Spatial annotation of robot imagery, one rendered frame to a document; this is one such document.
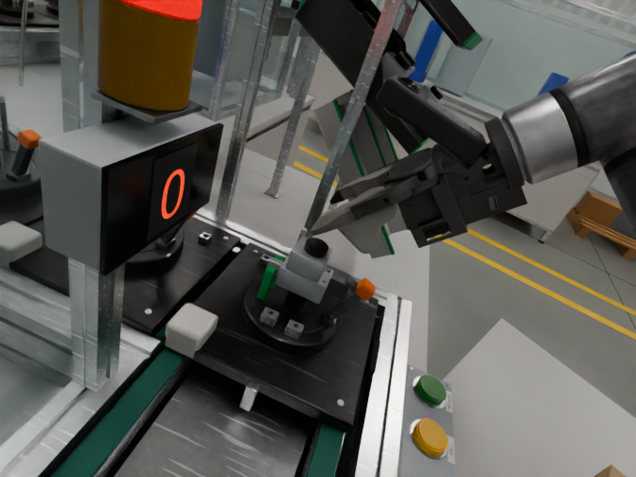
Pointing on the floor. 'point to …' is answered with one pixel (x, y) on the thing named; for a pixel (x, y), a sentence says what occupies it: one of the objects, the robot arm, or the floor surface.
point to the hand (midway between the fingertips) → (326, 207)
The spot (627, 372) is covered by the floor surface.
